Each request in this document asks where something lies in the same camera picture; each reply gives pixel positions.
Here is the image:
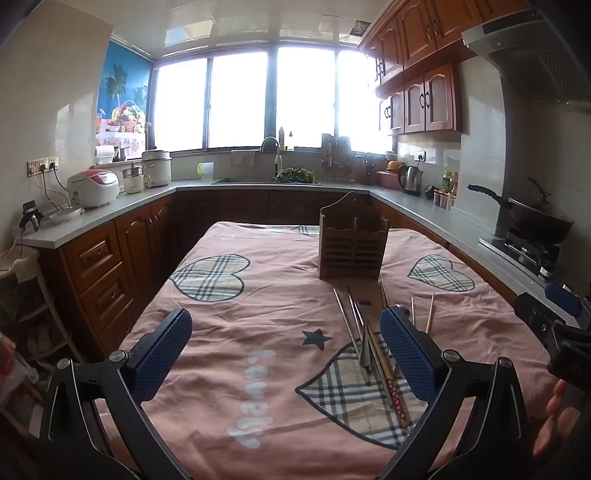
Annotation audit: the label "row of wall sockets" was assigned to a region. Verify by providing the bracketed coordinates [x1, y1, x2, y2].
[27, 157, 60, 176]

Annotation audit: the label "wooden utensil holder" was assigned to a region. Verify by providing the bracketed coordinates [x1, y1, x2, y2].
[318, 191, 392, 281]

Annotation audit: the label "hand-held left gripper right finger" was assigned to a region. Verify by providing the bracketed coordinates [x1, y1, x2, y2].
[379, 305, 532, 480]

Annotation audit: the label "range hood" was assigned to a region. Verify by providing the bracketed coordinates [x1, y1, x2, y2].
[462, 9, 591, 104]

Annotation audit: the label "grey kitchen countertop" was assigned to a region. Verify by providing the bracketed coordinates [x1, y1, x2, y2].
[21, 180, 591, 324]

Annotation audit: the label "red patterned wooden chopstick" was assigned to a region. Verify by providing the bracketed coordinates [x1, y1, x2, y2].
[367, 323, 409, 428]

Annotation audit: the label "kitchen sink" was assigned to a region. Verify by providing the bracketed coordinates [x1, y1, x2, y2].
[212, 176, 324, 186]

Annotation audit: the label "wooden wall cabinets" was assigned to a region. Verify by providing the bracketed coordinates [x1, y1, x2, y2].
[360, 0, 532, 137]

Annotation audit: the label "black clamp tool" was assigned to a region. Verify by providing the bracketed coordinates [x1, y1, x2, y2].
[18, 200, 44, 232]

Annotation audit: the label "curved kitchen faucet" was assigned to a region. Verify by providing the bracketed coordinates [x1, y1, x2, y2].
[260, 137, 283, 178]

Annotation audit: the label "green leafy vegetables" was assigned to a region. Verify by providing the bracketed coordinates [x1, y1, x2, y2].
[276, 167, 316, 183]

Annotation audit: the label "kitchen window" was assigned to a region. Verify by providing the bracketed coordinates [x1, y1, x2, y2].
[150, 44, 393, 153]

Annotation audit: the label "wooden base cabinets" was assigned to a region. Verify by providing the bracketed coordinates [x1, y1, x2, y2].
[37, 189, 518, 365]

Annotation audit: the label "dish rack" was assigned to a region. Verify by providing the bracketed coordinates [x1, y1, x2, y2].
[320, 133, 355, 183]

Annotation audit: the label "pink and white rice cooker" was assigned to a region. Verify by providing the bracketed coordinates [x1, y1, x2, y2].
[67, 169, 121, 208]

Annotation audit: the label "large white cooker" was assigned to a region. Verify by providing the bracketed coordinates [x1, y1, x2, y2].
[141, 148, 174, 188]

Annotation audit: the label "small white electric pot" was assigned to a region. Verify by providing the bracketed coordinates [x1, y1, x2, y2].
[121, 162, 153, 195]

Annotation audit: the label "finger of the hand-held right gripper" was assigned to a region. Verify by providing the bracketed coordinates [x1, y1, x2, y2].
[512, 292, 557, 348]
[544, 282, 583, 318]

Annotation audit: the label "steel electric kettle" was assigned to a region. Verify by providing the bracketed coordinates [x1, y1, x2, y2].
[398, 164, 424, 197]

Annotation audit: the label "person's right hand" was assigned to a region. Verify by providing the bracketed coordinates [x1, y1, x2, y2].
[533, 378, 583, 459]

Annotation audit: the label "gas stove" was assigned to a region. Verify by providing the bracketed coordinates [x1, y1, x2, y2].
[480, 228, 564, 282]

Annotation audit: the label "white storage rack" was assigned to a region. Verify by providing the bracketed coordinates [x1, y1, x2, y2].
[0, 247, 70, 365]

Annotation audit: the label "pink heart-print tablecloth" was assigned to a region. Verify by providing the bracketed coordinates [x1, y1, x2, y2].
[95, 222, 561, 480]

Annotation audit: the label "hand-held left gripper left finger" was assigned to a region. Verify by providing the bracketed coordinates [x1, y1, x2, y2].
[39, 307, 195, 480]

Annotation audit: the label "tropical fruit poster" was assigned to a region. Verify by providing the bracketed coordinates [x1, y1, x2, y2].
[95, 39, 153, 148]

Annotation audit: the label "black wok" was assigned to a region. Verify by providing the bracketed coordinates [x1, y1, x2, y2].
[467, 178, 575, 245]

